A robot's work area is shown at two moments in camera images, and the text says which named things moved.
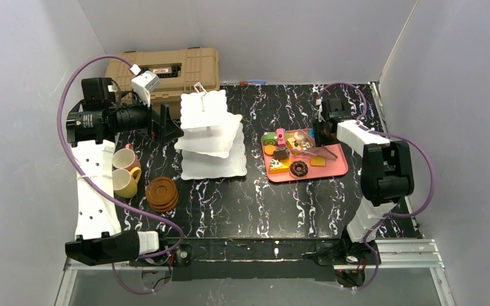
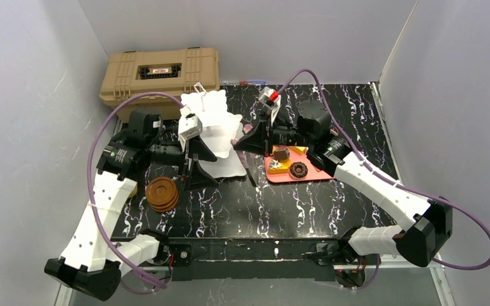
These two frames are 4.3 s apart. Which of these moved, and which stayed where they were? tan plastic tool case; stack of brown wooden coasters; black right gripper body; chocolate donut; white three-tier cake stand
Moved: black right gripper body
Stayed: white three-tier cake stand; chocolate donut; stack of brown wooden coasters; tan plastic tool case
